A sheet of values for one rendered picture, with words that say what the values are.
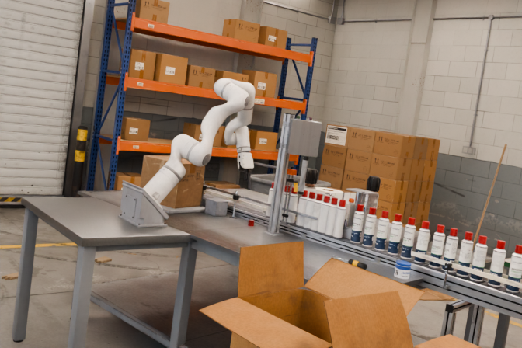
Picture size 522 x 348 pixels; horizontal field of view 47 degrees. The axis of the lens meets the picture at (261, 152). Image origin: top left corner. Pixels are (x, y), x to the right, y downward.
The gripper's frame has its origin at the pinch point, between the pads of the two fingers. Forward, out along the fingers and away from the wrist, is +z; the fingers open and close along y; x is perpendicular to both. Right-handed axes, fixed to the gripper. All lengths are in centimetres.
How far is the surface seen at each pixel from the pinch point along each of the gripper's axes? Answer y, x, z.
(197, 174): -22.0, 20.1, -5.1
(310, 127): -10, -61, -17
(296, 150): -14, -53, -6
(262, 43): 300, 231, -214
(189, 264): -61, -9, 48
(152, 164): -43, 36, -14
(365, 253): -5, -81, 53
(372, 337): -150, -176, 66
